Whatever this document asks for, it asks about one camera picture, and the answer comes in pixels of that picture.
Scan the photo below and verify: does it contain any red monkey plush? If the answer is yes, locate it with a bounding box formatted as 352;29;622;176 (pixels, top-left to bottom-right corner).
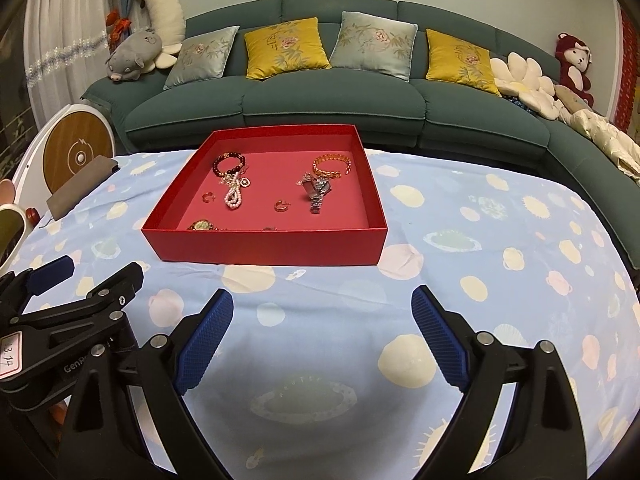
555;32;596;108

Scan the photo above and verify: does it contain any yellow embroidered cushion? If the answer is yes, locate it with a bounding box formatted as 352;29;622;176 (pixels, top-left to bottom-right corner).
244;17;332;81
425;28;502;97

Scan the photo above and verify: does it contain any pearl pendant necklace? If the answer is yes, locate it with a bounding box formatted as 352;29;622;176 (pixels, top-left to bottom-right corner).
220;170;251;211

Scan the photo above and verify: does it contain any silver metal watch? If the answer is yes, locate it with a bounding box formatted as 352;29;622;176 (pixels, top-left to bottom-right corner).
302;175;333;215

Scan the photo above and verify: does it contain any red wall hanging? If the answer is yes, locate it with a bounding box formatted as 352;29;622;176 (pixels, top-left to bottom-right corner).
619;7;640;131

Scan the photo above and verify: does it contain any white flower cushion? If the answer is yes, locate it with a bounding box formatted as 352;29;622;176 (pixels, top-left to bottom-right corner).
489;51;566;121

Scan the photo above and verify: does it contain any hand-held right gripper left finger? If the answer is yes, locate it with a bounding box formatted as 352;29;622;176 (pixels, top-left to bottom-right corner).
55;288;235;480

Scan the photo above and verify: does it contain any blue planet printed blanket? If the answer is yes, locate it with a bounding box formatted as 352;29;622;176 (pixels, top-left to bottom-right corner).
0;147;640;480

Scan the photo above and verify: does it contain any red shallow box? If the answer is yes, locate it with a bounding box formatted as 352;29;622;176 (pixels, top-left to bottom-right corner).
141;125;389;267

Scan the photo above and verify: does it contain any orange bead bracelet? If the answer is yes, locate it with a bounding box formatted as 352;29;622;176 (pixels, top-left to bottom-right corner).
312;153;352;179

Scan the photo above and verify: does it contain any dark glass door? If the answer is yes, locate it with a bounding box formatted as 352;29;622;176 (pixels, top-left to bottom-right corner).
0;25;38;171

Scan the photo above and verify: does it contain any cream satin pillow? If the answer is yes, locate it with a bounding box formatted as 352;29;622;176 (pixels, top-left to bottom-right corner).
560;107;640;181

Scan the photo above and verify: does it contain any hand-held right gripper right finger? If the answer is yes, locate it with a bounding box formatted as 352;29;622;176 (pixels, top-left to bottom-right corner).
410;284;587;480

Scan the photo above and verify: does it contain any pale blue embroidered cushion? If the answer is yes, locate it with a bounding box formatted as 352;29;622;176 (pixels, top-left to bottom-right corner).
163;25;241;91
330;11;418;82

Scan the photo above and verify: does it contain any red plush toy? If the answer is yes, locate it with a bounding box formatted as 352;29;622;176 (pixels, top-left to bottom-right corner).
106;16;133;41

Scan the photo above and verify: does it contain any white cow plush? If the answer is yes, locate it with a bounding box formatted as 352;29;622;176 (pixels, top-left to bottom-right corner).
136;0;187;68

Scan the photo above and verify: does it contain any brown felt pouch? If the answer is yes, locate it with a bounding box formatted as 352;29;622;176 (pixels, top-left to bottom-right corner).
46;156;120;221

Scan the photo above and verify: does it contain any dark bead bracelet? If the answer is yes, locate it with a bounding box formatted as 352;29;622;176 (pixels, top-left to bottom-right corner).
212;152;247;177

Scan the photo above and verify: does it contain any white sheer curtain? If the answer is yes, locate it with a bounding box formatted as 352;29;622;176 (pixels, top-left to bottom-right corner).
22;0;126;126

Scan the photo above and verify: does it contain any beige small cushion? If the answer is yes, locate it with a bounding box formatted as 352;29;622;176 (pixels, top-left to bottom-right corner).
552;84;591;111

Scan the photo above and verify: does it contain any teal sofa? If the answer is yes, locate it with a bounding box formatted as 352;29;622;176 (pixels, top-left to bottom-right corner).
81;0;640;231

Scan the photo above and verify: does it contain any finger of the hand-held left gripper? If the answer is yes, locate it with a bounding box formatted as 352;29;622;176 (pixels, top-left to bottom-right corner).
20;261;146;334
0;255;76;312

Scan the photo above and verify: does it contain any grey pig plush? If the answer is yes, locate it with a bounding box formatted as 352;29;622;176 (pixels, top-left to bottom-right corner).
105;29;166;82

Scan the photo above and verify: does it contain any white device with wooden disc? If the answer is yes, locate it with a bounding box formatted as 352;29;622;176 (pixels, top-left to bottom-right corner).
11;103;117;201

